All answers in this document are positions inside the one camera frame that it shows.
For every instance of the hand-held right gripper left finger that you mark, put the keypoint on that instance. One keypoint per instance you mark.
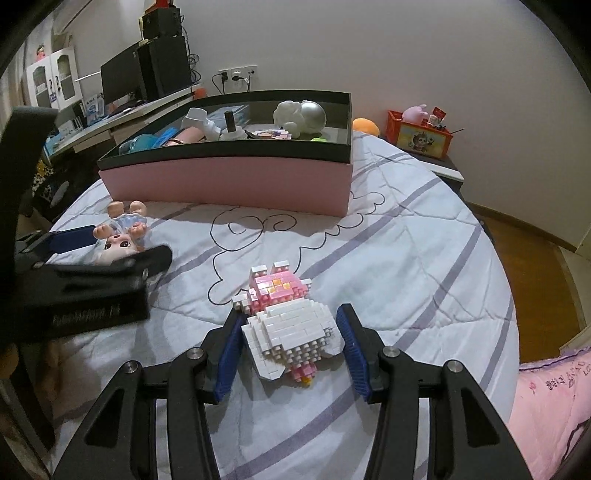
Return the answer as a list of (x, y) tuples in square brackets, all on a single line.
[(228, 360)]

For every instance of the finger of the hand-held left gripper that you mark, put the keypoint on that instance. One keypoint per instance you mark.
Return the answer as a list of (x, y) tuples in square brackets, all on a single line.
[(69, 240), (147, 263)]

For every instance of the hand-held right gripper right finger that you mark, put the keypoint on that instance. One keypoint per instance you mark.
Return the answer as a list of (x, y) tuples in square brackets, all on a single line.
[(353, 355)]

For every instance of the small doll blue dress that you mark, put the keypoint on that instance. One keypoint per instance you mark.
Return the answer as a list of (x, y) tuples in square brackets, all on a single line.
[(122, 240)]

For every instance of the pink white brick figure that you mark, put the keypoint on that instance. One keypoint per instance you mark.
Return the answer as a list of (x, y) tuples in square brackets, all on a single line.
[(286, 327)]

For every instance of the small teal container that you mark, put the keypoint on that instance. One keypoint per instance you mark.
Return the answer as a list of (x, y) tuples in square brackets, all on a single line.
[(128, 147)]

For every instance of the pink storage box black rim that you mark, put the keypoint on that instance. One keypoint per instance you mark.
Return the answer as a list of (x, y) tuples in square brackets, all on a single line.
[(231, 182)]

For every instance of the white round gadget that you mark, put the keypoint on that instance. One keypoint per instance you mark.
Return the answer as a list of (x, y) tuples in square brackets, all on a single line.
[(198, 122)]

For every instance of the dark cylinder white base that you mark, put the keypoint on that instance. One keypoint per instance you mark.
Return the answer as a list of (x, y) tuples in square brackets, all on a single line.
[(231, 127)]

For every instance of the clear plastic case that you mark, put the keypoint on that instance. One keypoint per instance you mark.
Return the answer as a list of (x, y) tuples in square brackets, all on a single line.
[(240, 113)]

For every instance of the white astronaut figure silver helmet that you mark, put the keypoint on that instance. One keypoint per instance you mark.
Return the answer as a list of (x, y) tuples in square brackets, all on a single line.
[(298, 117)]

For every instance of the black office chair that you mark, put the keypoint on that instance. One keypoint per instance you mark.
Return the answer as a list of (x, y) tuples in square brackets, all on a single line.
[(48, 189)]

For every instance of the striped white bedspread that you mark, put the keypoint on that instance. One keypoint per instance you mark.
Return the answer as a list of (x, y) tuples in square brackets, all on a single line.
[(392, 258)]

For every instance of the white desk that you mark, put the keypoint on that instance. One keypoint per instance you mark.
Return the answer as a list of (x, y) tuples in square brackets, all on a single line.
[(120, 117)]

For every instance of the blue white book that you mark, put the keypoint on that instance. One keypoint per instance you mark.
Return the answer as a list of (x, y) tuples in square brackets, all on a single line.
[(94, 108)]

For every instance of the white glass door cabinet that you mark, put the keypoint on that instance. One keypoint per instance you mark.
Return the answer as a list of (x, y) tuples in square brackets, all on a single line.
[(53, 81)]

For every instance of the white lamp bar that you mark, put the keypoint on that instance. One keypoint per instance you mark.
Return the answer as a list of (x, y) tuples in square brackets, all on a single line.
[(87, 77)]

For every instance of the black computer monitor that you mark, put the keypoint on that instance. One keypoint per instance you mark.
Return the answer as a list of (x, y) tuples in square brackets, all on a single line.
[(121, 78)]

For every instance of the pink figurine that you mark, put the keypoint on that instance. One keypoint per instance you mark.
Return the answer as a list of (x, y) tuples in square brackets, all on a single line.
[(41, 52)]

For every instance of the black speakers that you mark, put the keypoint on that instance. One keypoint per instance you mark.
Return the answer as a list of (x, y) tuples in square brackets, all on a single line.
[(165, 69)]

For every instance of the low black white cabinet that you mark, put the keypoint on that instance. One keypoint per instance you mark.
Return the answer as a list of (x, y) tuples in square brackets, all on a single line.
[(445, 168)]

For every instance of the pink blanket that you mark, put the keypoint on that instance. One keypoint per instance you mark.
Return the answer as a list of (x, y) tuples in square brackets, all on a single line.
[(554, 415)]

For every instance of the red printed crate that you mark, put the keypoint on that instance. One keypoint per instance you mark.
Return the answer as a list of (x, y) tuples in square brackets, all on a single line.
[(418, 138)]

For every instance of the orange plush toy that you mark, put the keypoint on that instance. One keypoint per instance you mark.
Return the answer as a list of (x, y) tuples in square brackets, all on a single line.
[(365, 127)]

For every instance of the black speaker box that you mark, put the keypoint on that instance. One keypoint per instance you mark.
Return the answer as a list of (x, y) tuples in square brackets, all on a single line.
[(160, 23)]

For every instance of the pink plush toy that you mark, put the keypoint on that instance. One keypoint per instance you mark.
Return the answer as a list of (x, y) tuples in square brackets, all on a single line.
[(414, 114)]

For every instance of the red white packet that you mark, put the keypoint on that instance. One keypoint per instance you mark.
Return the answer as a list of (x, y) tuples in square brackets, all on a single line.
[(436, 117)]

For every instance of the red desk calendar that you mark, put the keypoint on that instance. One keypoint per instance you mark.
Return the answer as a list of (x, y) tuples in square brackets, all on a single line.
[(166, 3)]

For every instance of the white wall outlet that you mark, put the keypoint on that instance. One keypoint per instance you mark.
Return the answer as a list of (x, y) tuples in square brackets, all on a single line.
[(238, 74)]

